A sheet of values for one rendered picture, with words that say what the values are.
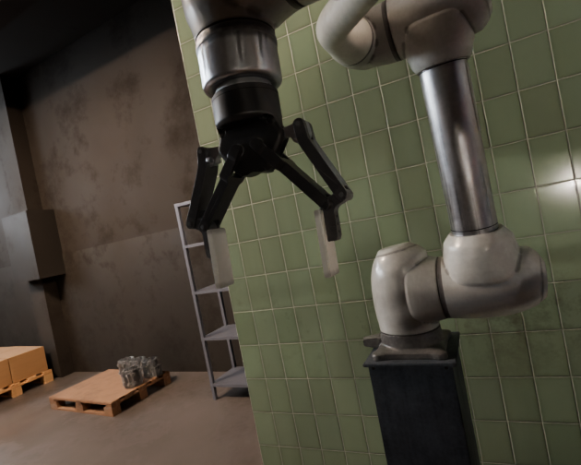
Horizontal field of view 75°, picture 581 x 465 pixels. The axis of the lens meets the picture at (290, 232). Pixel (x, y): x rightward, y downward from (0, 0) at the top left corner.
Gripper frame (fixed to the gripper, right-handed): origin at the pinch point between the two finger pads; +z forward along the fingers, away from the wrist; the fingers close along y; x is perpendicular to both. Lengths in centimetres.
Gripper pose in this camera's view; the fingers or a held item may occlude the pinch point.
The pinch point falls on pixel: (273, 271)
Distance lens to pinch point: 42.9
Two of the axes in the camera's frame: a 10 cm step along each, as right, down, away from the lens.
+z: 1.6, 9.9, 0.1
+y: -9.0, 1.4, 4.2
